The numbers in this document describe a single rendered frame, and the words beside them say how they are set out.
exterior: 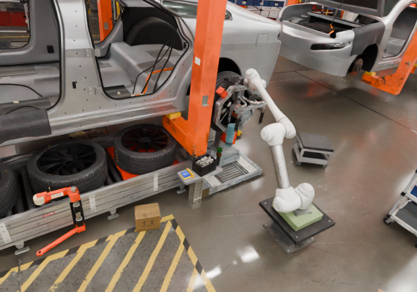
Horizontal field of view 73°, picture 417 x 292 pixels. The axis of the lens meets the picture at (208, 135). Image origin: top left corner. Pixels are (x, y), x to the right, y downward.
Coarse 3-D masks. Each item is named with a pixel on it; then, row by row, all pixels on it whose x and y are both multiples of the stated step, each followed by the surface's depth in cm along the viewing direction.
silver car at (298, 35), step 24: (408, 0) 506; (288, 24) 518; (312, 24) 521; (336, 24) 567; (360, 24) 507; (408, 24) 763; (288, 48) 508; (312, 48) 472; (336, 48) 455; (384, 48) 502; (336, 72) 476
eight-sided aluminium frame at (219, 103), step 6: (240, 84) 296; (228, 90) 289; (234, 90) 287; (240, 90) 292; (252, 90) 303; (228, 96) 287; (216, 102) 289; (222, 102) 286; (216, 108) 292; (216, 114) 297; (252, 114) 323; (216, 120) 295; (222, 126) 305; (240, 126) 323
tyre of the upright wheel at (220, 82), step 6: (222, 72) 305; (228, 72) 307; (234, 72) 315; (222, 78) 295; (216, 84) 292; (222, 84) 289; (228, 84) 291; (234, 84) 295; (216, 90) 289; (216, 96) 289; (240, 120) 330; (210, 126) 308; (216, 126) 312
